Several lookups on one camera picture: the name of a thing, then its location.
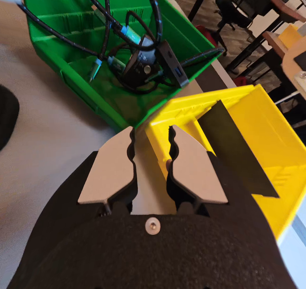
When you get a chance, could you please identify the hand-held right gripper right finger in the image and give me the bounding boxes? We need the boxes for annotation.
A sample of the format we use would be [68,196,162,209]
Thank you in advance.
[166,125,229,212]

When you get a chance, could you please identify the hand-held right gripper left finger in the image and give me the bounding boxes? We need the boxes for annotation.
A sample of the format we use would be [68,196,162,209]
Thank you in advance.
[77,126,138,214]

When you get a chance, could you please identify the green plastic bin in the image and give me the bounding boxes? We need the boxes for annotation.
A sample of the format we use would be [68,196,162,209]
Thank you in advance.
[23,0,224,132]

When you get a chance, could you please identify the yellow plastic bin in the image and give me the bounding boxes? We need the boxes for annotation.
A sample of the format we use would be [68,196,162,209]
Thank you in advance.
[145,84,306,240]

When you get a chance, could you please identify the black adapter hub with cable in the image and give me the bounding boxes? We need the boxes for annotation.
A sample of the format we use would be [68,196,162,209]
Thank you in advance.
[122,34,165,89]

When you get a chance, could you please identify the black bin divider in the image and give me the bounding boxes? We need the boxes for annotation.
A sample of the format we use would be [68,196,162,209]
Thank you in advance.
[198,100,280,199]

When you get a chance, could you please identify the black mesh cushion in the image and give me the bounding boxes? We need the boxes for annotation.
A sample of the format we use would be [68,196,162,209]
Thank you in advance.
[0,85,20,151]

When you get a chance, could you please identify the wood-rimmed black board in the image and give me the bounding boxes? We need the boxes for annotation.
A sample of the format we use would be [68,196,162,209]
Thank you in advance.
[281,36,306,101]

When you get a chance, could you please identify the small yellow bin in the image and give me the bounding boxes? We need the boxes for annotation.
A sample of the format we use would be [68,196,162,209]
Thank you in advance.
[278,24,303,49]

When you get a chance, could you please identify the black office chair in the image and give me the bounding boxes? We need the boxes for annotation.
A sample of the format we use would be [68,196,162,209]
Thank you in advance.
[214,0,254,55]

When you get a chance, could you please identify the brown desk black legs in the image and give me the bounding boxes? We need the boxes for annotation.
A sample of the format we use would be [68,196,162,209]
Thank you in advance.
[188,0,306,72]

